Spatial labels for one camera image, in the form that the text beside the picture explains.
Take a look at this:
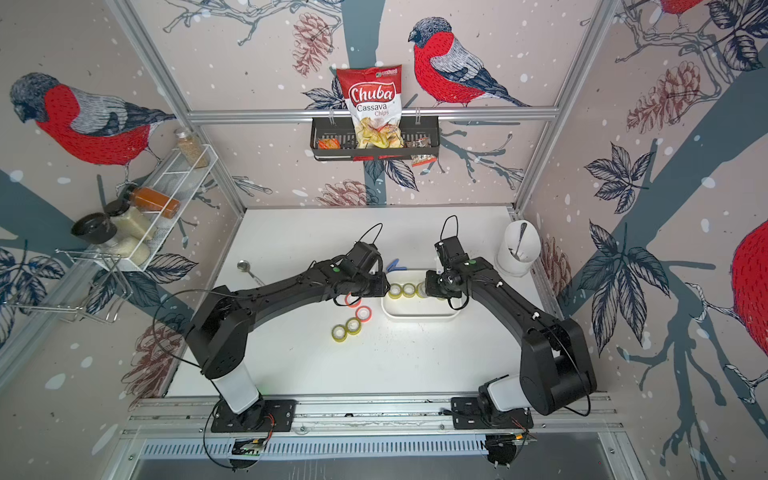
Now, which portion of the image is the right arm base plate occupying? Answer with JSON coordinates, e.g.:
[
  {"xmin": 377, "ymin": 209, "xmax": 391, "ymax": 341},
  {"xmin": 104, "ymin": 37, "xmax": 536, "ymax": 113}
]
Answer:
[{"xmin": 442, "ymin": 385, "xmax": 534, "ymax": 430}]

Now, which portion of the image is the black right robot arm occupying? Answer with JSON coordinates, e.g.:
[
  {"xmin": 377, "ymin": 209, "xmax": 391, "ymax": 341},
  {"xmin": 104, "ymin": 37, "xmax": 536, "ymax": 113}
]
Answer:
[{"xmin": 426, "ymin": 236, "xmax": 597, "ymax": 415}]

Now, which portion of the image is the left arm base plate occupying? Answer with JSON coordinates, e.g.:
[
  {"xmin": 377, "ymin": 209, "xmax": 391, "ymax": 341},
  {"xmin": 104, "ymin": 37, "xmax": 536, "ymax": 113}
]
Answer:
[{"xmin": 211, "ymin": 397, "xmax": 298, "ymax": 433}]

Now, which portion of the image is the metal spoon on table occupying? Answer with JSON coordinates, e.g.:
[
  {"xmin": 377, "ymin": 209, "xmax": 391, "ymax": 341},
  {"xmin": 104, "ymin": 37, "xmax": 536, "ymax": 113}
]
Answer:
[{"xmin": 236, "ymin": 260, "xmax": 265, "ymax": 286}]

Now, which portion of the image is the Chuba cassava chips bag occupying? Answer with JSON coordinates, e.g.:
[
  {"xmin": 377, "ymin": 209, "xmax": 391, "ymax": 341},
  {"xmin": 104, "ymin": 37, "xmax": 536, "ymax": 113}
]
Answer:
[{"xmin": 336, "ymin": 65, "xmax": 405, "ymax": 149}]

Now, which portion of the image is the small snack packet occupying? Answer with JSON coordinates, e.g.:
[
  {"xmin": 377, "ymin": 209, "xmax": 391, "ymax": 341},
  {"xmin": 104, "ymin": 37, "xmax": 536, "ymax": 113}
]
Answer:
[{"xmin": 407, "ymin": 137, "xmax": 437, "ymax": 167}]

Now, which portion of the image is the horizontal aluminium frame bar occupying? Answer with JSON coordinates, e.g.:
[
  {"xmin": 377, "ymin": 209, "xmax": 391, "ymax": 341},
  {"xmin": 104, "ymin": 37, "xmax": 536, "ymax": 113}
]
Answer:
[{"xmin": 185, "ymin": 106, "xmax": 560, "ymax": 126}]

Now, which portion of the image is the black lid spice jar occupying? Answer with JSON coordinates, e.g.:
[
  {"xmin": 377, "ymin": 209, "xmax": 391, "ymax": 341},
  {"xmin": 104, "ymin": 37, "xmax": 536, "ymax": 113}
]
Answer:
[{"xmin": 71, "ymin": 213, "xmax": 150, "ymax": 266}]

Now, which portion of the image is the red core tape roll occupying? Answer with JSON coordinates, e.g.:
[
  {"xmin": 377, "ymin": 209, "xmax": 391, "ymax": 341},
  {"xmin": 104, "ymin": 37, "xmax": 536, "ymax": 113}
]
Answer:
[
  {"xmin": 344, "ymin": 294, "xmax": 361, "ymax": 308},
  {"xmin": 355, "ymin": 305, "xmax": 372, "ymax": 323}
]

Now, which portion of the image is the chrome wire rack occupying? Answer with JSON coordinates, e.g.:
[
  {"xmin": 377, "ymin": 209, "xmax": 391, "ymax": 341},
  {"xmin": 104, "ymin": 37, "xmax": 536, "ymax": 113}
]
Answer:
[{"xmin": 1, "ymin": 249, "xmax": 137, "ymax": 324}]

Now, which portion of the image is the orange spice bottle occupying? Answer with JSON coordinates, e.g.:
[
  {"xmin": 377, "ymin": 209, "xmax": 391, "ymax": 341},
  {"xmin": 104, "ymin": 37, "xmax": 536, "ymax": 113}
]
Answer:
[{"xmin": 123, "ymin": 185, "xmax": 181, "ymax": 219}]

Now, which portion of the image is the blue plastic clip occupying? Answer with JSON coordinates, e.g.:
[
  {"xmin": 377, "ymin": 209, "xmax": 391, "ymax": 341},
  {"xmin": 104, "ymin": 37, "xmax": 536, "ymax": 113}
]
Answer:
[{"xmin": 386, "ymin": 258, "xmax": 407, "ymax": 273}]

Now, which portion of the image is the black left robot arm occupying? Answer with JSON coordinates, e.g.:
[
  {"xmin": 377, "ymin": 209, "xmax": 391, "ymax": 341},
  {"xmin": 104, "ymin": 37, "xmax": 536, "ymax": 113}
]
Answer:
[{"xmin": 185, "ymin": 241, "xmax": 390, "ymax": 415}]

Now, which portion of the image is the white storage box tray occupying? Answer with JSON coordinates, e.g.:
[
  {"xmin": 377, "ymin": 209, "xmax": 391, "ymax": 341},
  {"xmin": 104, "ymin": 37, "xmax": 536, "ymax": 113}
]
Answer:
[{"xmin": 381, "ymin": 269, "xmax": 459, "ymax": 322}]

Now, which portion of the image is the clear spice jar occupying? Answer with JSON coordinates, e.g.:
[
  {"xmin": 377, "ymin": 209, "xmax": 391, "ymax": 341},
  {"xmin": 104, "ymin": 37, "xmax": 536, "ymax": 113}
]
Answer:
[{"xmin": 174, "ymin": 128, "xmax": 209, "ymax": 169}]

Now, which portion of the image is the white utensil holder cup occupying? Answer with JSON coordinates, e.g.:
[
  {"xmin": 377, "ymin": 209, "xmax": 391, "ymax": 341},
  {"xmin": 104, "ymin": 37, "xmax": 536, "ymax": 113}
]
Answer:
[{"xmin": 496, "ymin": 220, "xmax": 542, "ymax": 277}]

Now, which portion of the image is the white wire spice rack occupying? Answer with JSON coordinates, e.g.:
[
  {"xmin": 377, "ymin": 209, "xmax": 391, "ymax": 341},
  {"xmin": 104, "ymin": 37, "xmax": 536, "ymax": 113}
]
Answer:
[{"xmin": 104, "ymin": 144, "xmax": 219, "ymax": 272}]

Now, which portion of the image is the black wire wall basket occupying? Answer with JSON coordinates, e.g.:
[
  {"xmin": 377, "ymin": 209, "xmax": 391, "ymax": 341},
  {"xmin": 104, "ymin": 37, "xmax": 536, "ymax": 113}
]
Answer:
[{"xmin": 310, "ymin": 117, "xmax": 440, "ymax": 161}]

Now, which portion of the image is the metal spoon in holder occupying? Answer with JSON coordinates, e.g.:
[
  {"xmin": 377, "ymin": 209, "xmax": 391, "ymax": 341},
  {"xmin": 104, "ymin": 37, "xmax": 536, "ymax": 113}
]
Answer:
[{"xmin": 510, "ymin": 221, "xmax": 528, "ymax": 261}]

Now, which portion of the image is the yellow core tape roll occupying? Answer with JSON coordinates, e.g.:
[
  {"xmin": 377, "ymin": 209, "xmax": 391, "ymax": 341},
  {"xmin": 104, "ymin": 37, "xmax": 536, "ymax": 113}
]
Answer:
[
  {"xmin": 388, "ymin": 283, "xmax": 403, "ymax": 300},
  {"xmin": 402, "ymin": 283, "xmax": 417, "ymax": 298},
  {"xmin": 331, "ymin": 325, "xmax": 348, "ymax": 343},
  {"xmin": 345, "ymin": 318, "xmax": 362, "ymax": 336}
]

